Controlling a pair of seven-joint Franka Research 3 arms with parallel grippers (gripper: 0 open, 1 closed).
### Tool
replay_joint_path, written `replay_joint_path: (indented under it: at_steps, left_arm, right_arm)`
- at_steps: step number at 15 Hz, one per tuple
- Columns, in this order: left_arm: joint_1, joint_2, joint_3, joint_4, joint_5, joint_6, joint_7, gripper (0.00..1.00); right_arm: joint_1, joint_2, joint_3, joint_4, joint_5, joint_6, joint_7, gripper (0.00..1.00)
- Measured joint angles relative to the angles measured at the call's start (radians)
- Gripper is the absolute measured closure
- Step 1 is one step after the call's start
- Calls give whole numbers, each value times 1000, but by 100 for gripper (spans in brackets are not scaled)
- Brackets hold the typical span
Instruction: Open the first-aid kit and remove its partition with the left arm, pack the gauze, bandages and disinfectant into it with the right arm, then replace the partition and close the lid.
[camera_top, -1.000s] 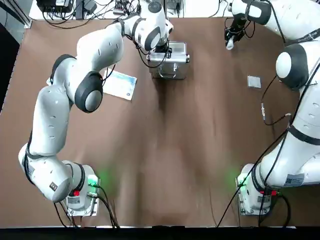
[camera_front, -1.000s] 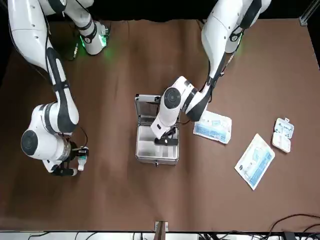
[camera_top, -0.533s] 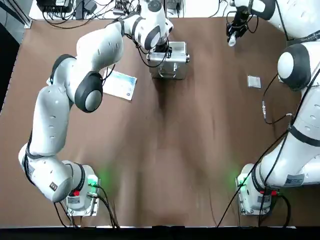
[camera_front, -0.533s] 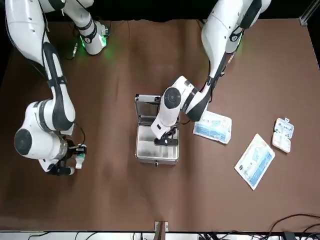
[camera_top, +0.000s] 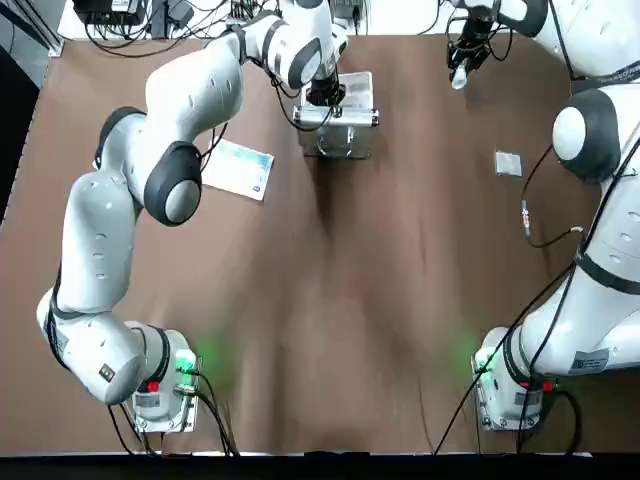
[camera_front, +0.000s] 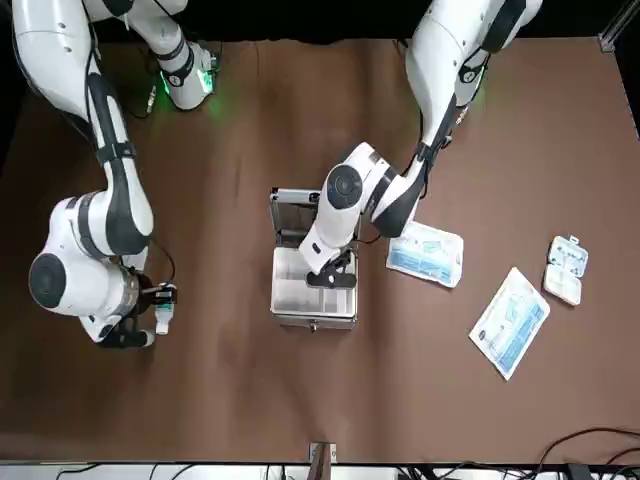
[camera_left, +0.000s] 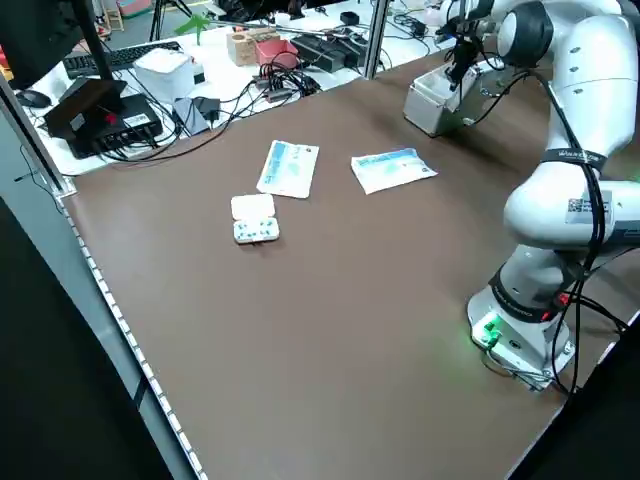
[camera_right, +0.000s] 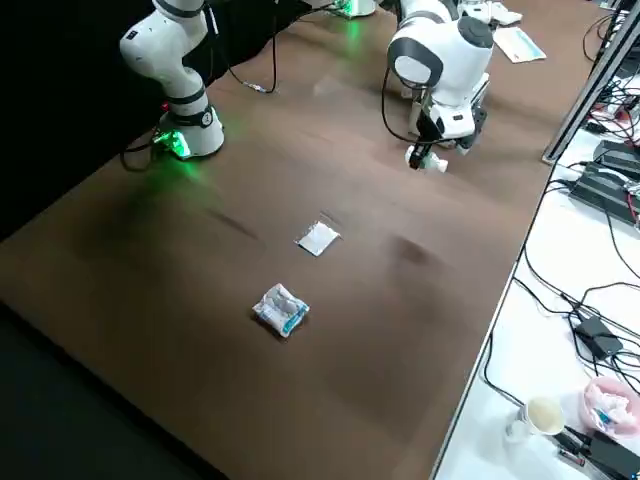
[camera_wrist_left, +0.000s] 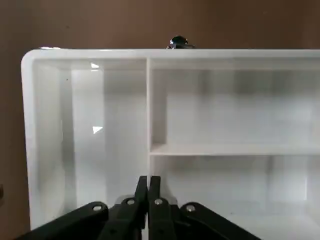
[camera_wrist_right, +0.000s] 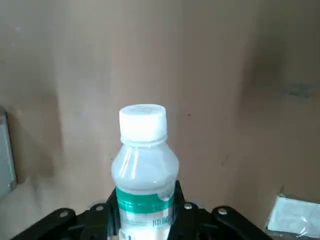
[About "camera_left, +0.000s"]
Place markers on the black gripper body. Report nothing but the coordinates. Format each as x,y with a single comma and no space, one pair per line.
467,37

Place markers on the silver aluminium first-aid case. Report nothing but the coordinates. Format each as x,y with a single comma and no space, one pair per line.
430,117

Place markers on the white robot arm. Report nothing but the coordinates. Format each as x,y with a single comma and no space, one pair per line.
550,215

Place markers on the open white pill box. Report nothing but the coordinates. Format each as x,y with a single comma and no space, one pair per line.
252,220

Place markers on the blue white mask packet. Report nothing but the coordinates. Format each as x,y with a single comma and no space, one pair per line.
392,170

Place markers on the pink box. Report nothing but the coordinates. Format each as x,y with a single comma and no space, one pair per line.
277,50

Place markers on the long white teal-striped packet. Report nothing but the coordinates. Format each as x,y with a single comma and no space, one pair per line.
289,170

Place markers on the wooden box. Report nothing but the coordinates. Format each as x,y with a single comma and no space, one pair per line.
245,47

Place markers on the black power adapter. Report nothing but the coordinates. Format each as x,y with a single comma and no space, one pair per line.
207,107

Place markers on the green paper toy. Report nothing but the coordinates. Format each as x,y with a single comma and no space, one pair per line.
192,24

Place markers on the grey box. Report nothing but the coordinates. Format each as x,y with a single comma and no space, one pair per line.
187,120

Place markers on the white cube device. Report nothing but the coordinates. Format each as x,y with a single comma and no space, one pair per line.
165,70

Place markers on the black tripod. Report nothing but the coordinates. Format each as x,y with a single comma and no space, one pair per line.
160,15

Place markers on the black keyboard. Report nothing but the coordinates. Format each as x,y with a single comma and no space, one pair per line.
125,55

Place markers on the wooden stool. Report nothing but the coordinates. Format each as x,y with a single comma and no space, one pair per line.
116,15

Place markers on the black monitor stand pole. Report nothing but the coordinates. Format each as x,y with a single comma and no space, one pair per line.
97,45

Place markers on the dark tilted flat box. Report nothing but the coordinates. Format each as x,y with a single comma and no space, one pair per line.
82,105

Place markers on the black monitor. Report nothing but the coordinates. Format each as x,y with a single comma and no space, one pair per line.
35,35

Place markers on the black computer mouse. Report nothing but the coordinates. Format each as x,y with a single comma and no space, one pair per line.
32,98

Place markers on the aluminium frame post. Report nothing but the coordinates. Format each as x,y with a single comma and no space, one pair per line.
376,35

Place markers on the black network switch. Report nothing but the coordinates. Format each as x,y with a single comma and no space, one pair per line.
125,125

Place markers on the aluminium frame rail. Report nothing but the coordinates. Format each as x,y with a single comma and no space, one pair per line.
30,135

